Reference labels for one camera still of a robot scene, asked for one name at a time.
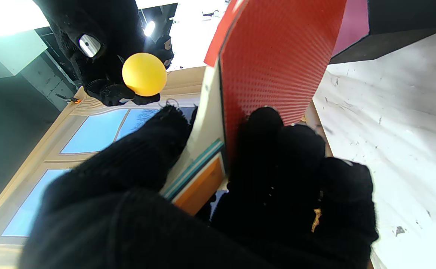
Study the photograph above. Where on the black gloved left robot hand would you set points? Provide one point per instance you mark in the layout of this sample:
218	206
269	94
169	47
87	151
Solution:
128	224

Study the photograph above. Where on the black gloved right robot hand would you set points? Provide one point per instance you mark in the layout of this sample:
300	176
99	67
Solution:
109	22

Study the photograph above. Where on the orange ping pong ball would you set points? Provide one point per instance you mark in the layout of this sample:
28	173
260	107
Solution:
144	74

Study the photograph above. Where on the black storage box pink inside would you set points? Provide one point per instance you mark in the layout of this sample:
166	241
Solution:
397	22

